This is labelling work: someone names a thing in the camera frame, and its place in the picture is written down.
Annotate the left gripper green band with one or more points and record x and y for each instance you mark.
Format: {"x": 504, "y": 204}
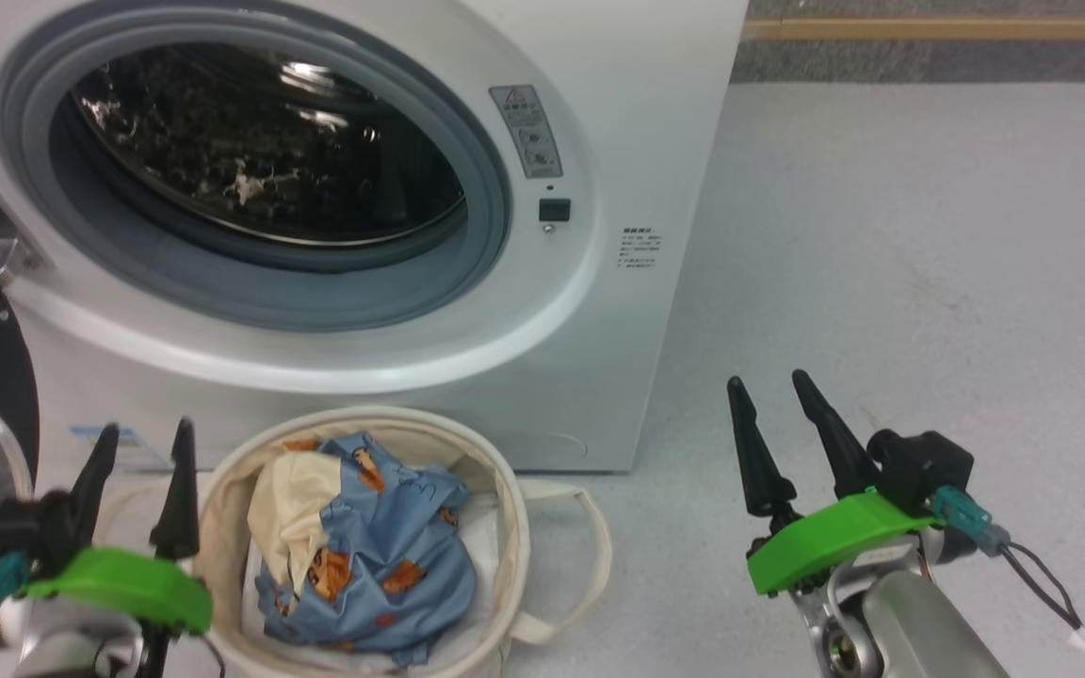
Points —
{"x": 119, "y": 584}

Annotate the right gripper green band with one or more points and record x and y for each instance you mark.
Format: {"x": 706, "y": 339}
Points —
{"x": 825, "y": 546}

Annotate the blue patterned garment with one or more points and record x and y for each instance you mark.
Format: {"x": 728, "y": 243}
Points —
{"x": 392, "y": 527}

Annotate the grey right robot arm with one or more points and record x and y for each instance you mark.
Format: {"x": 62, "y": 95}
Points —
{"x": 938, "y": 631}

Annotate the cream canvas laundry basket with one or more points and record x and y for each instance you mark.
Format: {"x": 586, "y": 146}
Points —
{"x": 222, "y": 490}

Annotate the white front-load washing machine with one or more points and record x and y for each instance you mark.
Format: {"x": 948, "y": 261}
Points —
{"x": 618, "y": 141}

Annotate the perforated steel washer drum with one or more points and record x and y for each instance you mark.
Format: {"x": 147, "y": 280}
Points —
{"x": 269, "y": 141}

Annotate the blue energy label sticker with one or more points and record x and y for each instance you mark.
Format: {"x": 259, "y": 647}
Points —
{"x": 133, "y": 441}

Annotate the round white filter cover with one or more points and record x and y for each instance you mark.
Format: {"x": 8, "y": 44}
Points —
{"x": 552, "y": 447}

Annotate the white folded sheet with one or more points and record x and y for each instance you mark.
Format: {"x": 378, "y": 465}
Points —
{"x": 486, "y": 556}

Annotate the grey warning sticker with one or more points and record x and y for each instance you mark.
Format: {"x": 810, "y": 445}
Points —
{"x": 526, "y": 132}

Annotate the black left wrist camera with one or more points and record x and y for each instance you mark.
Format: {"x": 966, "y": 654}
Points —
{"x": 20, "y": 527}

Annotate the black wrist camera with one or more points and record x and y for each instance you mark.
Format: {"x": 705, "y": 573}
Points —
{"x": 20, "y": 527}
{"x": 924, "y": 466}

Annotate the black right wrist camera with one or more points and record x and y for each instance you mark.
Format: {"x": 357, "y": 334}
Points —
{"x": 924, "y": 466}

